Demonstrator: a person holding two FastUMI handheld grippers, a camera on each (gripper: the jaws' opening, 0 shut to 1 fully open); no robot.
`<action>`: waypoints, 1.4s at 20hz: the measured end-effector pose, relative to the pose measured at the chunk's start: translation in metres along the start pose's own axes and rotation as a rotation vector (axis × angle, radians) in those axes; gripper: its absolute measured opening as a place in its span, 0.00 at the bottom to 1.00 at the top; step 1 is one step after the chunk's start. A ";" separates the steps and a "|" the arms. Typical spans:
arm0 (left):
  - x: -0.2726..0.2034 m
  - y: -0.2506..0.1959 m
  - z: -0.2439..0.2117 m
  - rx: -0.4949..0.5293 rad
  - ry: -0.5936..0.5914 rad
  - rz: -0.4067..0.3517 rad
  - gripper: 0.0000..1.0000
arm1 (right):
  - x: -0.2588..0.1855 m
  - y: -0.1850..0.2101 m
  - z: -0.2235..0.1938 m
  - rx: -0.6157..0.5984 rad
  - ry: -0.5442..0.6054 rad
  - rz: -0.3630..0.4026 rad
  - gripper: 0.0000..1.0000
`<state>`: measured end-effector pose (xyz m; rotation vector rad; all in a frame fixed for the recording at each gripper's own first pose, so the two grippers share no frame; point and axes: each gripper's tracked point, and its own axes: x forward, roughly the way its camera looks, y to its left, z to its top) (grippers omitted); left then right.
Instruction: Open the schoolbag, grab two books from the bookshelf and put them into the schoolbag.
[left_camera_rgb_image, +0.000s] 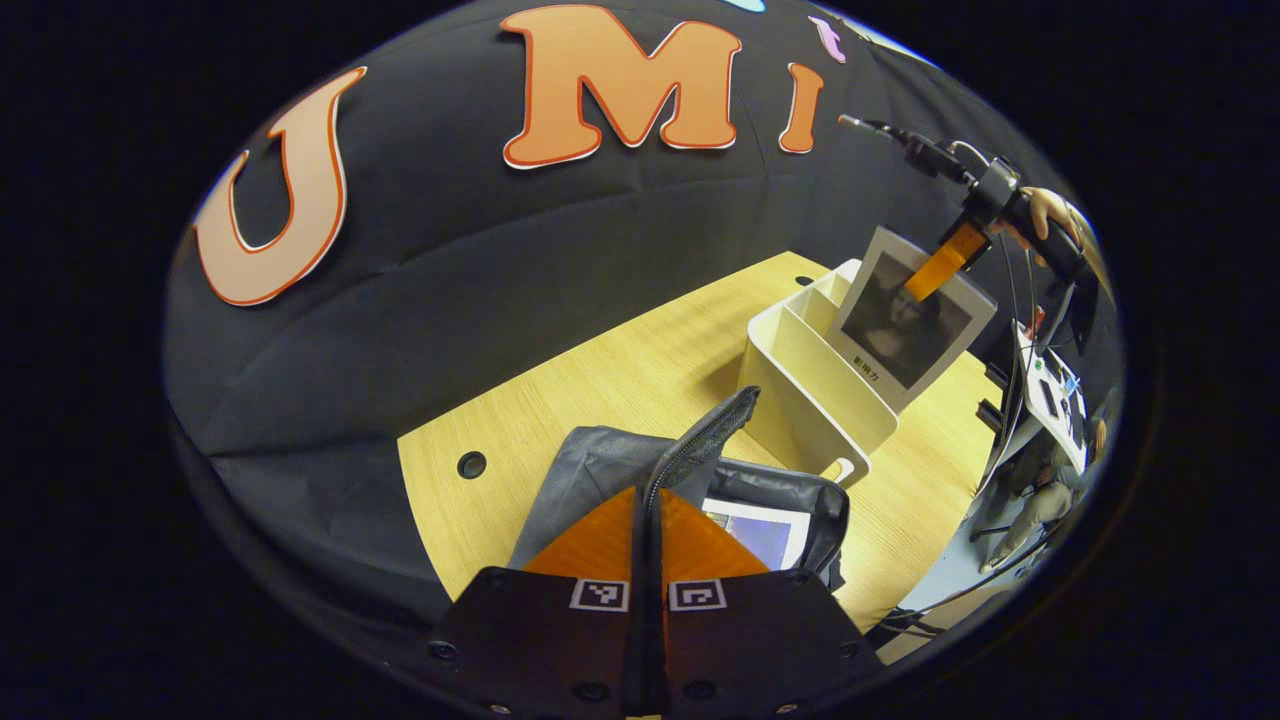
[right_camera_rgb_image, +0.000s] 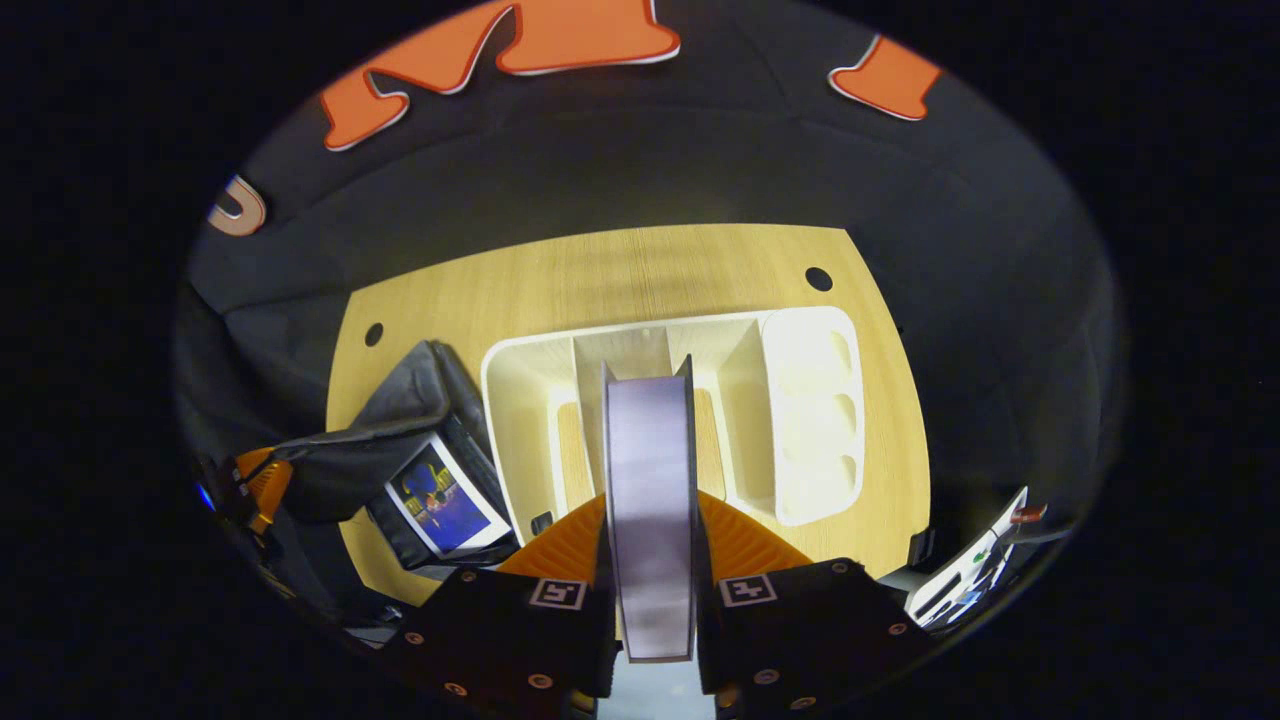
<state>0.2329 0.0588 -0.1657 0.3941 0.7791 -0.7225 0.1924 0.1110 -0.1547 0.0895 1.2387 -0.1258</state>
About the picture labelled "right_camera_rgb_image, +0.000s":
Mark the book with white spine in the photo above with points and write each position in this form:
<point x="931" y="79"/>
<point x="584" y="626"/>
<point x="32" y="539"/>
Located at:
<point x="650" y="500"/>

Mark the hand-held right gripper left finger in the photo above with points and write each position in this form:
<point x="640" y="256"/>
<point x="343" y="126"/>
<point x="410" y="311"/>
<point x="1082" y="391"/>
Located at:
<point x="500" y="640"/>

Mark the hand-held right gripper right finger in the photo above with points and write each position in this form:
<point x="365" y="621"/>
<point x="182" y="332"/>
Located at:
<point x="800" y="640"/>

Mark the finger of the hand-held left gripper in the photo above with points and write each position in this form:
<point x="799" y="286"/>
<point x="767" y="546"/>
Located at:
<point x="268" y="490"/>

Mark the book with blue spine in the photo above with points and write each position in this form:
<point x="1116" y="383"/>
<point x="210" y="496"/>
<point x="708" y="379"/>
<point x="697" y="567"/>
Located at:
<point x="445" y="500"/>

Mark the grey fabric schoolbag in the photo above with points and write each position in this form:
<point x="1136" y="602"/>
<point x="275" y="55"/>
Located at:
<point x="400" y="410"/>

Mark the black backdrop cloth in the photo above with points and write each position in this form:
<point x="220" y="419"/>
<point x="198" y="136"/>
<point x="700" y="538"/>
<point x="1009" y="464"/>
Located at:
<point x="700" y="160"/>

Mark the white plastic bookshelf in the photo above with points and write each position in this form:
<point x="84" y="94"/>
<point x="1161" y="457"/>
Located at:
<point x="810" y="420"/>

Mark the white plastic device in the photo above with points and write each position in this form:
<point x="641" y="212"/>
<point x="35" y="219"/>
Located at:
<point x="960" y="580"/>

